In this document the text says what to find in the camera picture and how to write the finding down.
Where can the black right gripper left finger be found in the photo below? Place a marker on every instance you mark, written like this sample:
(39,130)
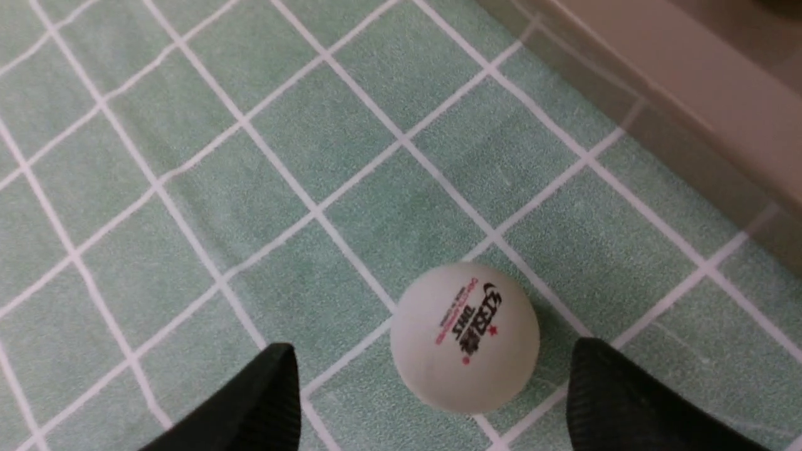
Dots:
(258,409)

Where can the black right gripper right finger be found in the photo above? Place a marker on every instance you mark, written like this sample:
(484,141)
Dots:
(613,404)

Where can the white ping-pong ball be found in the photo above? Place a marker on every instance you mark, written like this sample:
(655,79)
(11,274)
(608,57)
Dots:
(465,338)

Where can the green checkered table cloth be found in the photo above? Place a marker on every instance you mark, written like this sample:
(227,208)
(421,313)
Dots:
(186,182)

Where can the olive plastic storage bin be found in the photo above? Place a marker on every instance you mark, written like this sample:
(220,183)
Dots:
(721,85)

